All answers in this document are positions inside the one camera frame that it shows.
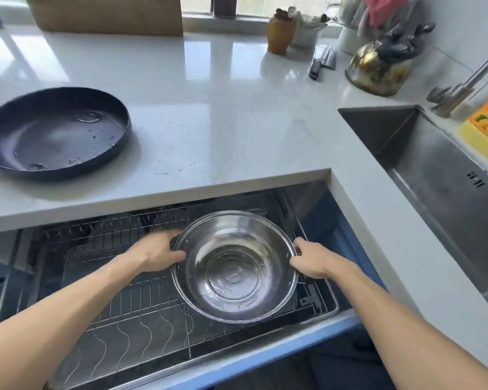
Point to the person's right hand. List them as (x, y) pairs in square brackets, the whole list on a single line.
[(317, 261)]

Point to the person's left hand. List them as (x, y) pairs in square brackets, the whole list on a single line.
[(152, 252)]

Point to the person's right thumb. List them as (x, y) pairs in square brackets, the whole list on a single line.
[(297, 265)]

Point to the person's left thumb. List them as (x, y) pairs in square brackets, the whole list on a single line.
[(174, 257)]

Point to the stainless steel bowl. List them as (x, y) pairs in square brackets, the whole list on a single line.
[(236, 272)]

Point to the person's right forearm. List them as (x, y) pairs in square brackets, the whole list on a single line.
[(402, 324)]

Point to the person's left forearm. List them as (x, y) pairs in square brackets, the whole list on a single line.
[(53, 320)]

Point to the blue drawer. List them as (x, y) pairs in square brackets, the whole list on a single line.
[(268, 353)]

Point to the stainless steel sink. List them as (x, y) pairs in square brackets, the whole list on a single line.
[(439, 186)]

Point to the black frying pan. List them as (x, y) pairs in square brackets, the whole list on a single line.
[(53, 131)]

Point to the steel kitchen knife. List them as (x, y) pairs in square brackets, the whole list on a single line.
[(330, 58)]

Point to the yellow sponge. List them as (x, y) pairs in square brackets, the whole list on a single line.
[(478, 140)]

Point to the white container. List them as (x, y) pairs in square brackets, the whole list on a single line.
[(351, 40)]

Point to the brown ceramic jar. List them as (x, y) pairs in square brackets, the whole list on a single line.
[(280, 34)]

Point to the white utensil holder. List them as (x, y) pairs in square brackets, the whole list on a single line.
[(307, 32)]

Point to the steel sink faucet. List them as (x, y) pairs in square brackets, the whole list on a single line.
[(455, 93)]

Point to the wooden cutting board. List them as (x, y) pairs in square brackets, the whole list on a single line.
[(105, 14)]

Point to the pink cloth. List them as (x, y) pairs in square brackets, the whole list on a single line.
[(384, 10)]

